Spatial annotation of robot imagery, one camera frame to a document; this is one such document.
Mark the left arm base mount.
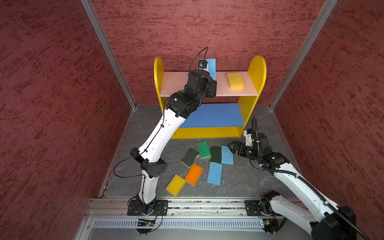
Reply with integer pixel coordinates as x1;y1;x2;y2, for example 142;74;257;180
127;199;169;217

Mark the yellow sponge front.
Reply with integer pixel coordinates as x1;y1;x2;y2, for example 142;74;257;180
166;175;186;197

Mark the dark green wavy sponge left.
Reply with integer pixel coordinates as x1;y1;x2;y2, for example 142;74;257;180
182;148;199;168

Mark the left aluminium corner post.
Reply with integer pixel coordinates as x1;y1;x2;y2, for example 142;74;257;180
81;0;137;111

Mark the orange sponge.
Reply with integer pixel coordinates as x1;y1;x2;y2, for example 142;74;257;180
185;164;204;186

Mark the right aluminium corner post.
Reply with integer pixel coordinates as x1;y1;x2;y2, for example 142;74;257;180
269;0;338;112

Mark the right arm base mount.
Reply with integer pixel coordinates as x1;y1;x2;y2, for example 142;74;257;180
245;200;284;218

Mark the black corrugated cable conduit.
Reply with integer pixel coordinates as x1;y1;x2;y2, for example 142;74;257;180
251;116;373;240

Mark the dark green wavy sponge right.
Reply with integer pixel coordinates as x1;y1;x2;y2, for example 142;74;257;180
210;146;222;164

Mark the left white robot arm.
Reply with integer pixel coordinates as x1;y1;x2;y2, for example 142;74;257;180
131;69;217;215

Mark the thin black left cable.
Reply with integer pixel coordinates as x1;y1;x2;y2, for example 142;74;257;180
112;46;209;211

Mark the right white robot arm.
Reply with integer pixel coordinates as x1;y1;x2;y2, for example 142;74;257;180
228;130;358;240

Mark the blue sponge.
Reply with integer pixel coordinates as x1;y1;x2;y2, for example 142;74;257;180
207;162;223;186
207;59;216;81
221;146;234;165

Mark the dark green wavy sponge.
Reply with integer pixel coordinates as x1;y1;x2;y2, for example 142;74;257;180
182;148;199;168
210;146;222;164

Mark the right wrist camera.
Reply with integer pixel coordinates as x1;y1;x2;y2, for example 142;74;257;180
243;129;254;146

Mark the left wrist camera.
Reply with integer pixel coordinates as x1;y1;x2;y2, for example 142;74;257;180
198;60;209;71

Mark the aluminium corner post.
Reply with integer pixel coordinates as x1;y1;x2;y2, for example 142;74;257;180
269;0;338;112
81;0;137;111

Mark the bright green yellow sponge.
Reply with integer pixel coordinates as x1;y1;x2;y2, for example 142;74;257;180
198;141;212;159

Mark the perforated metal vent strip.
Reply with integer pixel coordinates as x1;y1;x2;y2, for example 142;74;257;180
93;219;264;231

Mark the yellow wooden two-tier shelf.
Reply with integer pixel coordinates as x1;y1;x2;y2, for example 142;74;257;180
172;56;267;139

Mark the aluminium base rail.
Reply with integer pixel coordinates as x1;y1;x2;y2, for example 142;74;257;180
85;197;315;220

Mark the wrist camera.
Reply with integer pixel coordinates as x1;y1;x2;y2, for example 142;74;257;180
243;129;254;146
198;60;209;71

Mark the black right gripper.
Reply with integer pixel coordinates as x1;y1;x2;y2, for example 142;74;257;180
227;141;262;161

